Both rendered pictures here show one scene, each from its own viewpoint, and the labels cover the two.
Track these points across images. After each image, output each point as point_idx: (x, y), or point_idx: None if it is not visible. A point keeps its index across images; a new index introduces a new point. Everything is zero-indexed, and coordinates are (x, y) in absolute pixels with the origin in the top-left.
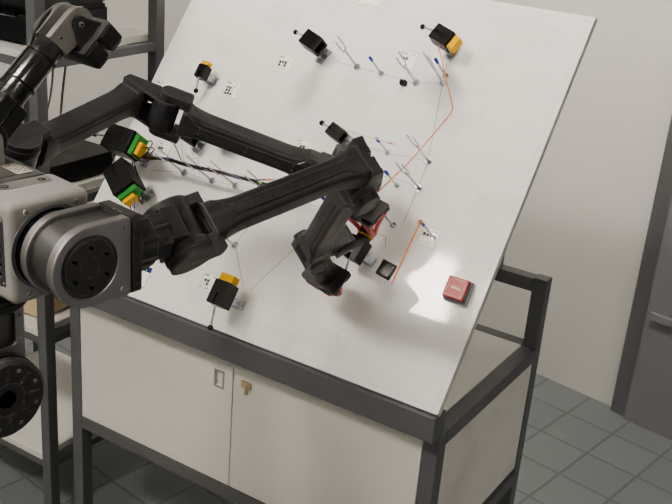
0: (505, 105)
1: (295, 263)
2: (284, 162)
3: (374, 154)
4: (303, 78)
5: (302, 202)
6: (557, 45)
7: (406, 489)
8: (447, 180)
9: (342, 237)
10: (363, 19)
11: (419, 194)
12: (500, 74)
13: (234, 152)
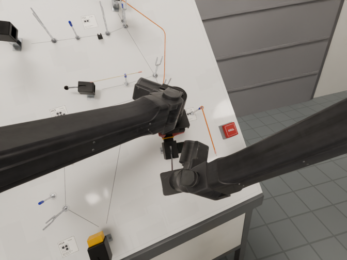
0: (171, 23)
1: (123, 184)
2: (141, 126)
3: (117, 89)
4: (14, 67)
5: None
6: None
7: (239, 224)
8: (174, 79)
9: (203, 151)
10: (29, 5)
11: None
12: (155, 7)
13: (76, 161)
